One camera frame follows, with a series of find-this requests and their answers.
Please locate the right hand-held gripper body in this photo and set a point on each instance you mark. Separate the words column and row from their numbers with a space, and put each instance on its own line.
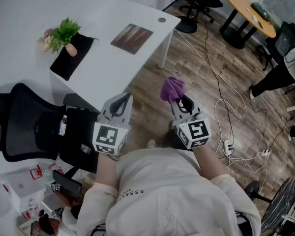
column 195, row 131

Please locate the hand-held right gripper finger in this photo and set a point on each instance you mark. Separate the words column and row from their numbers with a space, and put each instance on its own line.
column 176, row 113
column 198, row 109

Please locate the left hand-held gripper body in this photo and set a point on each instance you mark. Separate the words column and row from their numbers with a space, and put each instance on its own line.
column 107, row 136

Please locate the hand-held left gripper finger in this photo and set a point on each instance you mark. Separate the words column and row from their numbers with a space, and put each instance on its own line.
column 107, row 109
column 127, row 117

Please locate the purple cloth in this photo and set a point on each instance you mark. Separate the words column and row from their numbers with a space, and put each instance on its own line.
column 172, row 88

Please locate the person's left forearm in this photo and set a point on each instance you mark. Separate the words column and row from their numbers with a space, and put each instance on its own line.
column 107, row 168

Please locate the person's right forearm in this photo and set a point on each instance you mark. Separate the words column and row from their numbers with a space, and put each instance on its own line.
column 210, row 161

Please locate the small dark card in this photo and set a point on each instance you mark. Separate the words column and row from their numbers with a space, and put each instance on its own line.
column 85, row 149

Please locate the white power strip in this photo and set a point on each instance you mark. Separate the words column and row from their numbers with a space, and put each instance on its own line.
column 264, row 152
column 227, row 145

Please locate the person's white shoe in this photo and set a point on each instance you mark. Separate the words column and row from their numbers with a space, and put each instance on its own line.
column 151, row 143

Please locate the white desk leg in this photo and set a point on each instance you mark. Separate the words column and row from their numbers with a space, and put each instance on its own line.
column 165, row 50

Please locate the person's cream shirt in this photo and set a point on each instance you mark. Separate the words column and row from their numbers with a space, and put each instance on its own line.
column 162, row 193

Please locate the black mesh office chair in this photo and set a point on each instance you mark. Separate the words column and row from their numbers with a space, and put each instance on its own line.
column 24, row 122

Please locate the green plant in pink vase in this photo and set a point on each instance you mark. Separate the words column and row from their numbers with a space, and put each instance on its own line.
column 64, row 32

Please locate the white cardboard box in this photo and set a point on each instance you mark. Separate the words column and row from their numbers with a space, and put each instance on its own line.
column 24, row 188

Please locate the dark smartphone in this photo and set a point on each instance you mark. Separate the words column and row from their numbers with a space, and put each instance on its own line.
column 260, row 25

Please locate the round wooden table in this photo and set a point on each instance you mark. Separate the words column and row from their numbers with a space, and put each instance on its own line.
column 248, row 11

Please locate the black marble round table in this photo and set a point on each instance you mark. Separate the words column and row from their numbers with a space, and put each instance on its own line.
column 277, row 205

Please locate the green bag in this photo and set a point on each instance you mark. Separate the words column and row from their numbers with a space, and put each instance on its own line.
column 260, row 11

